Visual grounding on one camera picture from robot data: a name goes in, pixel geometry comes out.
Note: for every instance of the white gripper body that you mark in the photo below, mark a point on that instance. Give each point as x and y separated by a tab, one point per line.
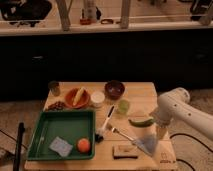
161	123

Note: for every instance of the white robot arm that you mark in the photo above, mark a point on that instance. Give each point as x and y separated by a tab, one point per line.
175	104

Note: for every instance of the purple bowl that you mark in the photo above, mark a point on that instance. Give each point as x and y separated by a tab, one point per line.
114	89

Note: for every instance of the orange bowl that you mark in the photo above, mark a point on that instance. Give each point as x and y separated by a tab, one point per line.
83	102

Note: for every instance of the blue grey cloth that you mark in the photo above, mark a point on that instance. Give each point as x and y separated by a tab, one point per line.
147	144

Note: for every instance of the green plastic cup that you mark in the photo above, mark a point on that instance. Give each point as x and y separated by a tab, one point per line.
123	106

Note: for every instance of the brown rectangular block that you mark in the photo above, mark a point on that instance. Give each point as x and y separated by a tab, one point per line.
124	151

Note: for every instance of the white black dish brush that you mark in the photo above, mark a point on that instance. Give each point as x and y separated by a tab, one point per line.
100	131

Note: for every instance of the white round container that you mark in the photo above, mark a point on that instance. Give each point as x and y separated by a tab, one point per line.
97	98

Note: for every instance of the orange fruit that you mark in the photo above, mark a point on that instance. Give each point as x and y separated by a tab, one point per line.
83	145

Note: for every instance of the yellow corn cob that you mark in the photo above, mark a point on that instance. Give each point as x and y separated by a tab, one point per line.
78	95

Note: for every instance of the green plastic tray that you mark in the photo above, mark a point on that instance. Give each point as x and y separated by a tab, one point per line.
70	126

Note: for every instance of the blue sponge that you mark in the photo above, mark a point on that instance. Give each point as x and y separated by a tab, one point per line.
62	147

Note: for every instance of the brown grape bunch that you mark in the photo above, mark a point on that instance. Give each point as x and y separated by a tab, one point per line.
56	106

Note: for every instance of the black pole stand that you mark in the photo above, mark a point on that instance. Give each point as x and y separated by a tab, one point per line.
17	157

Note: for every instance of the black office chair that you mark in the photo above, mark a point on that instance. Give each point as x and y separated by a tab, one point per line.
30	12

